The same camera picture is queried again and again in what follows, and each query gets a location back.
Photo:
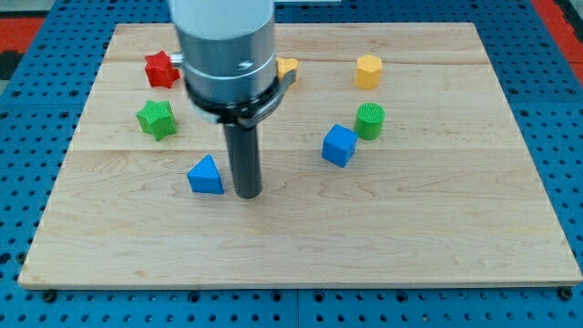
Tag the blue triangle block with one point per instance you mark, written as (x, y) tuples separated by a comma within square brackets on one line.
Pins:
[(205, 177)]

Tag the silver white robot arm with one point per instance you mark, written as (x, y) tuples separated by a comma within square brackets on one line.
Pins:
[(228, 58)]

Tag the green star block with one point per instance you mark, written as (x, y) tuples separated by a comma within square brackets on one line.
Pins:
[(157, 119)]

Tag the red star block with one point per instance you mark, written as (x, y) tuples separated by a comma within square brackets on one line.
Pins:
[(160, 71)]

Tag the blue cube block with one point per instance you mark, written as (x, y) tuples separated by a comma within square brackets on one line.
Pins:
[(339, 145)]

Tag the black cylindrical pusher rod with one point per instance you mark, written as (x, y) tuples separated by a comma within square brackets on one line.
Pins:
[(245, 162)]

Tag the green cylinder block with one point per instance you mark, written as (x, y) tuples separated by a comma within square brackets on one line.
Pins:
[(369, 120)]

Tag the yellow heart block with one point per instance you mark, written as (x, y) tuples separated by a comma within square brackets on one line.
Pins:
[(285, 65)]

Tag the wooden board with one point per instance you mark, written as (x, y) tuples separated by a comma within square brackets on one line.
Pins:
[(447, 196)]

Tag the yellow hexagon block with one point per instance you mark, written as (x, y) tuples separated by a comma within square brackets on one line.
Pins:
[(368, 72)]

